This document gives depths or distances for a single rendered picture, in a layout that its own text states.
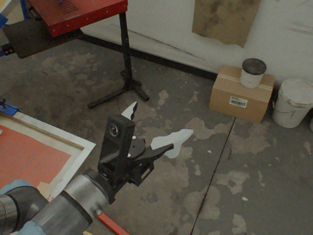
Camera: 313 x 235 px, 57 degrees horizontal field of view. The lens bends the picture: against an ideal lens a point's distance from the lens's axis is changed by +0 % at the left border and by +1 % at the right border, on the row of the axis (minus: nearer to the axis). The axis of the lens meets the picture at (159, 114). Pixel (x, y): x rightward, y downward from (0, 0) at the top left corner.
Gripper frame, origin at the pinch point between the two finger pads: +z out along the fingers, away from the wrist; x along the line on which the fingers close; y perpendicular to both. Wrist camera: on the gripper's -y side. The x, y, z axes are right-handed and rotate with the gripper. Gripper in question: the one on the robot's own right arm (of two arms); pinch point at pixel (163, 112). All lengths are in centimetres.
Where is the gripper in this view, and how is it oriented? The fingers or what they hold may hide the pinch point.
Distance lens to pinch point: 60.1
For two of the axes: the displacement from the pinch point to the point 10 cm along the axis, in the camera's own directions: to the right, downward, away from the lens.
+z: 6.2, -6.0, 5.0
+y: 1.1, 7.0, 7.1
